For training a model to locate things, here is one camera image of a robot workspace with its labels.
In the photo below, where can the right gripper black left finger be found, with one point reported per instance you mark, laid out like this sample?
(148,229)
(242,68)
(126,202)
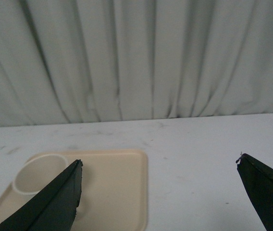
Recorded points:
(53,208)

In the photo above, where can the grey-white curtain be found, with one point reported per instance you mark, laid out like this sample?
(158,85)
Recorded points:
(73,61)

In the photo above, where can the beige square plate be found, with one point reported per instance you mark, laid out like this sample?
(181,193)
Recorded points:
(114,188)

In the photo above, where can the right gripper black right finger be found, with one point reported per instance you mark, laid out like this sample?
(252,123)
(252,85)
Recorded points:
(257,179)

